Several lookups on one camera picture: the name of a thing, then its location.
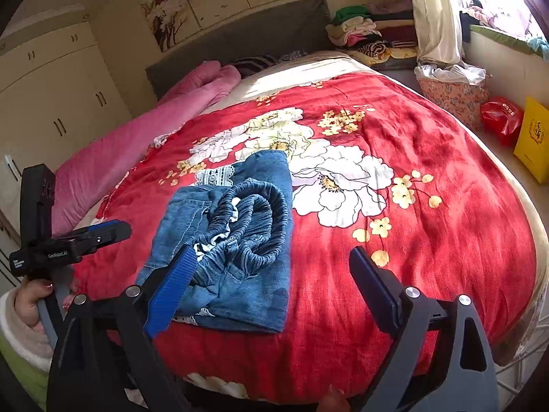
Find pink quilt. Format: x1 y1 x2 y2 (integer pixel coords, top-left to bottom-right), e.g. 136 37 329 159
49 60 243 237

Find person's right hand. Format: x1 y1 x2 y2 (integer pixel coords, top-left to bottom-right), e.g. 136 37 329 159
319 388 350 412

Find floral wall painting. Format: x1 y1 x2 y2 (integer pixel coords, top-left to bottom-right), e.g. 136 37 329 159
141 0 305 52

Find cream curtain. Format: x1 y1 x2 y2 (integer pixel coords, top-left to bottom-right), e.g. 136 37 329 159
412 0 468 67

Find crumpled clothes heap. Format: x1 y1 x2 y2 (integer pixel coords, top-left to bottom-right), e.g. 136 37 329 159
460 0 543 39

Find grey headboard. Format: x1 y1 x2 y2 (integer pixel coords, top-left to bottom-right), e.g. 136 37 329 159
145 0 333 101

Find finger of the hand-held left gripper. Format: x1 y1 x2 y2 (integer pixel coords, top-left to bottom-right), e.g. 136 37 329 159
79 220 121 234
81 222 132 253

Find white clothes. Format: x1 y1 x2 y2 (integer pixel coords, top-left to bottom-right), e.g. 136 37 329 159
414 61 487 85

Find green window cushion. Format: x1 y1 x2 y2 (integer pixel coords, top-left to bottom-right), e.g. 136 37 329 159
469 23 549 58

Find floral fabric basket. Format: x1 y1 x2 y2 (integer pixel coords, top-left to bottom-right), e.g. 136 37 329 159
418 75 490 131

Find cream wardrobe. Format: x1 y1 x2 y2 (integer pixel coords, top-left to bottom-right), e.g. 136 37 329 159
0 21 133 224

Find person's left hand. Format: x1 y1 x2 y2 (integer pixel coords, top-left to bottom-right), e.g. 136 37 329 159
15 275 80 331

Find person's left forearm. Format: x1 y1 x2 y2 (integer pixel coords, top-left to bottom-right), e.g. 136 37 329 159
0 287 54 408

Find pile of folded clothes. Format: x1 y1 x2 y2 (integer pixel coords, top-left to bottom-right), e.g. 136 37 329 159
325 0 419 69

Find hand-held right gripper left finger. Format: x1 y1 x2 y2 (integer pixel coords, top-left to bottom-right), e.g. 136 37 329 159
46 244 202 412

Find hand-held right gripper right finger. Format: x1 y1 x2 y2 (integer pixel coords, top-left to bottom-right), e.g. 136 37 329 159
348 246 500 412

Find red plastic bag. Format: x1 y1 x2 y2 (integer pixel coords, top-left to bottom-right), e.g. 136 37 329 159
479 95 525 147

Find yellow paper bag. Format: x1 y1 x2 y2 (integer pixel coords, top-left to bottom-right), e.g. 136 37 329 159
513 96 549 184

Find striped pillow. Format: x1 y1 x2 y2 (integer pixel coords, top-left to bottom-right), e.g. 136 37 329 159
229 54 281 79

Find red floral blanket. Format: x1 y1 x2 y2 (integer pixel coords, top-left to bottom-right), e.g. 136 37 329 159
71 71 539 404

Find blue denim pants with lace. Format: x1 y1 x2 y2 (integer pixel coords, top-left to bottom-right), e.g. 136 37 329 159
136 149 294 334

